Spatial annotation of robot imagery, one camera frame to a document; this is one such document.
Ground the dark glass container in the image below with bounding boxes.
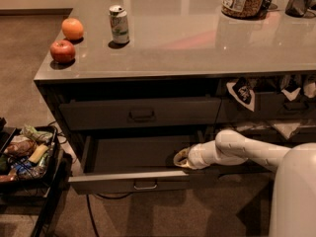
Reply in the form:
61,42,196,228
285,0,312,18

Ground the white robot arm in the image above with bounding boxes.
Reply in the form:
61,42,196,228
173,129,316,237

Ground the black white snack bag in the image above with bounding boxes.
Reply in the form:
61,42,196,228
226,77,255,112

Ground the grey cabinet with countertop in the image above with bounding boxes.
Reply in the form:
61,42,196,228
33,0,316,183

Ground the orange fruit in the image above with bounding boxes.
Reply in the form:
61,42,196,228
61,18,84,40

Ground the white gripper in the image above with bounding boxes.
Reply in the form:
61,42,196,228
174,142,216,170

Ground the black tray of snacks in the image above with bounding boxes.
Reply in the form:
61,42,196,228
0,118,59,193

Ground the red apple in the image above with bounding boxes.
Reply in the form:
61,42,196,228
50,39,76,64

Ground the white paper in drawer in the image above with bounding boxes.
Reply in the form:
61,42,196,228
232,119,302,139

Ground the green white soda can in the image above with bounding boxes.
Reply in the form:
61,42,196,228
109,5,129,44

